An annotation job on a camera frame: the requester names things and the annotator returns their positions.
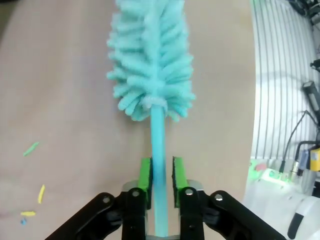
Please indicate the green paper scrap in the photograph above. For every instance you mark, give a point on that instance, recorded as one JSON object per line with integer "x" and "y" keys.
{"x": 31, "y": 149}

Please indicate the blue paper scrap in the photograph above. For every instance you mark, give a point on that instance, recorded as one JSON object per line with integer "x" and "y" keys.
{"x": 23, "y": 221}

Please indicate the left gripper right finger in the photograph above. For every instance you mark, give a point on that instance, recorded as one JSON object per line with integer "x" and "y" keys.
{"x": 190, "y": 205}

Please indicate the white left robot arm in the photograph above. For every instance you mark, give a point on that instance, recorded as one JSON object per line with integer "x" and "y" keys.
{"x": 270, "y": 207}

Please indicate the white ribbed platform panel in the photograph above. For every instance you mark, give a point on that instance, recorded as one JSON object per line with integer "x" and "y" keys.
{"x": 275, "y": 75}

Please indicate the teal chenille duster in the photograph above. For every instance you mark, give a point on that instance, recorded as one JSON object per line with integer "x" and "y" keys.
{"x": 150, "y": 62}

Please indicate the black light bar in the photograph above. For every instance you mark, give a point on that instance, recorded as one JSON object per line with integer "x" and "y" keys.
{"x": 311, "y": 93}

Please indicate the yellow paper scrap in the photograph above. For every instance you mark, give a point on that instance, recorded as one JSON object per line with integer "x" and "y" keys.
{"x": 28, "y": 213}
{"x": 41, "y": 193}

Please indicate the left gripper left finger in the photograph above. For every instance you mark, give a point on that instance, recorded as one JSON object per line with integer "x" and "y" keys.
{"x": 135, "y": 200}

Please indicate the yellow labelled connector box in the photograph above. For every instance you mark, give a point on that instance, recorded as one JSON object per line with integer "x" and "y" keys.
{"x": 315, "y": 160}

